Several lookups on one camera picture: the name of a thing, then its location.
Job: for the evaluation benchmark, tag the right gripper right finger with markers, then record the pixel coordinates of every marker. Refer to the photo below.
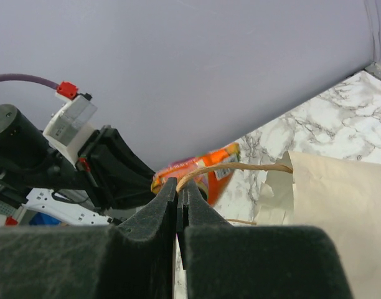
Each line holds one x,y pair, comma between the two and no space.
277,261

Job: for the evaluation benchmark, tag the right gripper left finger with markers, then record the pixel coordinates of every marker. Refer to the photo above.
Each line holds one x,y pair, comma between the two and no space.
132,260

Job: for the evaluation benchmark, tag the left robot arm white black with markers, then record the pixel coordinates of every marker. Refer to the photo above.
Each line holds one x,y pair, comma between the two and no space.
33,175

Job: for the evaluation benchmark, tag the orange snack packet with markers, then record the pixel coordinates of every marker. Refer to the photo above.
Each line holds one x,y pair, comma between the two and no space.
212,183

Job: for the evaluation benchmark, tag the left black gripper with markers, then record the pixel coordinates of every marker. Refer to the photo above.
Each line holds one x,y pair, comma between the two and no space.
114,176

